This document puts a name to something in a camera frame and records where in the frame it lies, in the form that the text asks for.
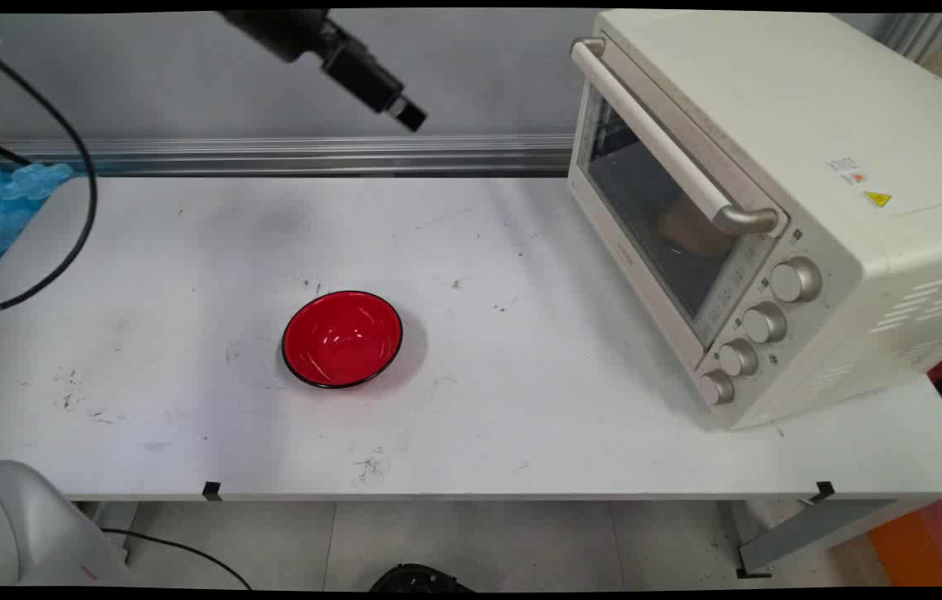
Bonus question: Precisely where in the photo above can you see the aluminium rail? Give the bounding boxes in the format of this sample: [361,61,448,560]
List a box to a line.
[0,135,577,178]

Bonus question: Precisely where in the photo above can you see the black floor cable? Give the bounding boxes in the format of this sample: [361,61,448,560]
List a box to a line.
[100,527,253,590]

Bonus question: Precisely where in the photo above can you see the cream toaster oven body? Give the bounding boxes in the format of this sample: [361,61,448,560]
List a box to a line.
[567,10,942,431]

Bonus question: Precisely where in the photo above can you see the grey table leg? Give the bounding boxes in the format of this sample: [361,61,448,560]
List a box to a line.
[721,498,932,578]

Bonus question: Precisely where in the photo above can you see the red bowl with black rim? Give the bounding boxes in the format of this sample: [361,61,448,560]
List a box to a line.
[281,290,403,390]

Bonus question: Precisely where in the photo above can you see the black cable with white sleeve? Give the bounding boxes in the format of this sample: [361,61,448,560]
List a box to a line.
[0,30,99,319]

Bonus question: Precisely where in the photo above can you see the brown bread loaf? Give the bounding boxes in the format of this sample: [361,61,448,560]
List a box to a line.
[658,200,732,256]

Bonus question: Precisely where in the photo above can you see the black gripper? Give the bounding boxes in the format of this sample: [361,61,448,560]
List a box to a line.
[217,8,429,133]

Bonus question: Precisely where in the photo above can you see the black object on floor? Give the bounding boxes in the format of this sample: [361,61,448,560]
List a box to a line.
[368,563,477,593]

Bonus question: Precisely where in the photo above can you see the large silver oven knob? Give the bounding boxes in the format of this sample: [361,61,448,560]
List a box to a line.
[769,257,823,304]

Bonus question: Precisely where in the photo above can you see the orange box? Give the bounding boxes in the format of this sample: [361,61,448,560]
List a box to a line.
[866,507,942,588]

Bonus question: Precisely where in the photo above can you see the cream oven door with handle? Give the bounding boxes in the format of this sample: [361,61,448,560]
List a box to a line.
[569,37,789,373]

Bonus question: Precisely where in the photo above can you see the white label sticker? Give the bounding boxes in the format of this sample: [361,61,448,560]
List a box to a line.
[824,155,869,187]

